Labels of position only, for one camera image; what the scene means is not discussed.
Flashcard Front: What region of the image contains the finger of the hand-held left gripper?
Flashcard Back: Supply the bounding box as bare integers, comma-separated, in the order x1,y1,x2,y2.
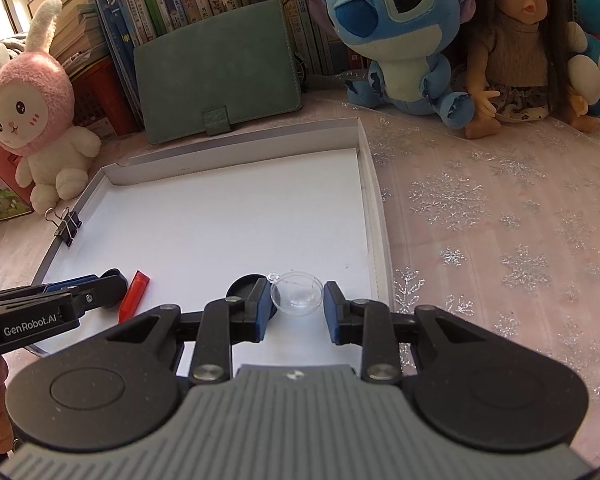
0,275,101,302
55,280,110,322

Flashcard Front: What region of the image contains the long-haired baby doll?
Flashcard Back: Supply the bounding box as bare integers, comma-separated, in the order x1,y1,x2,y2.
462,0,598,140

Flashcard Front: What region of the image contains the stack of books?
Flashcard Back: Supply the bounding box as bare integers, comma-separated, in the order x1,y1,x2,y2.
19,0,111,68

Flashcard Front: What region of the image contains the pink snowflake tablecloth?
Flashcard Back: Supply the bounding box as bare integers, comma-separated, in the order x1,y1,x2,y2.
0,72,600,480

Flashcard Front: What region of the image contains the white cardboard box tray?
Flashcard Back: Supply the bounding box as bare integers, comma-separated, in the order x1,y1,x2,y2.
30,117,396,356

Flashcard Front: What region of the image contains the small black binder clip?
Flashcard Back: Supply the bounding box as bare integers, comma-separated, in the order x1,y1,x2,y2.
45,207,83,247

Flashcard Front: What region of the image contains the blue alien plush toy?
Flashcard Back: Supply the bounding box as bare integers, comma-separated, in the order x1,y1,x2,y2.
302,0,486,130

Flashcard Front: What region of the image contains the red plastic crate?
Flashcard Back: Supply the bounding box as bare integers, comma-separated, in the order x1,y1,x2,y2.
70,55,138,141

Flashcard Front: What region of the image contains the red capsule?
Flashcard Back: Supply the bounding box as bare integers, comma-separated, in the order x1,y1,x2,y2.
118,270,150,324

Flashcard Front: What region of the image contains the grey crumpled cloth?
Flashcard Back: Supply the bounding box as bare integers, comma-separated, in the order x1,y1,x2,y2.
0,36,31,61

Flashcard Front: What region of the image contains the clear plastic lid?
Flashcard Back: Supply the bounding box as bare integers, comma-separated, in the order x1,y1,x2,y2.
267,270,325,317

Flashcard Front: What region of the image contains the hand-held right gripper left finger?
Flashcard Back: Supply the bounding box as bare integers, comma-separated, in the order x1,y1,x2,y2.
105,280,273,386

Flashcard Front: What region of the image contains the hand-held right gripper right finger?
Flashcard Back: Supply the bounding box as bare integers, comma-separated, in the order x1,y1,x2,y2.
324,281,486,386

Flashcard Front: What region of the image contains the green suede notebook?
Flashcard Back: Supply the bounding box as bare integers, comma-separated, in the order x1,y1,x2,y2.
132,0,303,145

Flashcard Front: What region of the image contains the black round lid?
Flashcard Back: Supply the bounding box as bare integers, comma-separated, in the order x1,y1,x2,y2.
226,274,278,318

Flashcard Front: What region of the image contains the pink bunny plush toy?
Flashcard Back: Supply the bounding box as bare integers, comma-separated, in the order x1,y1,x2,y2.
0,0,102,215

